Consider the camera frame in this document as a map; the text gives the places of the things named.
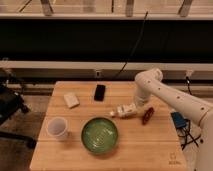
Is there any black hanging cable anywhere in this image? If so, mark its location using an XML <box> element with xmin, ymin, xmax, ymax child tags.
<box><xmin>114</xmin><ymin>10</ymin><xmax>150</xmax><ymax>80</ymax></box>

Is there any red brown oblong object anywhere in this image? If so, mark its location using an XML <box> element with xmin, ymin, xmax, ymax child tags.
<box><xmin>142</xmin><ymin>107</ymin><xmax>154</xmax><ymax>125</ymax></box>

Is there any black rectangular phone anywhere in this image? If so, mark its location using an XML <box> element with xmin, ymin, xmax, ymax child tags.
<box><xmin>94</xmin><ymin>84</ymin><xmax>106</xmax><ymax>101</ymax></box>

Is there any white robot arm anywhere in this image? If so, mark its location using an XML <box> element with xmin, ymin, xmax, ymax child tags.
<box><xmin>134</xmin><ymin>68</ymin><xmax>213</xmax><ymax>171</ymax></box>

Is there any blue box on floor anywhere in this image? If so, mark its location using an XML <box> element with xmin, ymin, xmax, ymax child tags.
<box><xmin>171</xmin><ymin>112</ymin><xmax>186</xmax><ymax>129</ymax></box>

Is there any black chair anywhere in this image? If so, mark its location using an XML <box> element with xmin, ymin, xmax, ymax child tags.
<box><xmin>0</xmin><ymin>68</ymin><xmax>37</xmax><ymax>150</ymax></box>

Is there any white plastic bottle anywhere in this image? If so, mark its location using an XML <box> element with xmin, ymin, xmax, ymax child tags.
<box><xmin>109</xmin><ymin>103</ymin><xmax>137</xmax><ymax>118</ymax></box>

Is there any translucent plastic cup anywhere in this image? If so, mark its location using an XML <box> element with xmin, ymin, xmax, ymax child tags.
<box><xmin>46</xmin><ymin>117</ymin><xmax>68</xmax><ymax>141</ymax></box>

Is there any white rectangular block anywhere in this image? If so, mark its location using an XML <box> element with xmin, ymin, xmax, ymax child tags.
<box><xmin>64</xmin><ymin>93</ymin><xmax>79</xmax><ymax>108</ymax></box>

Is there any green ceramic bowl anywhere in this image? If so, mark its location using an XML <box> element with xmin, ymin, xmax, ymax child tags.
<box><xmin>81</xmin><ymin>117</ymin><xmax>118</xmax><ymax>155</ymax></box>

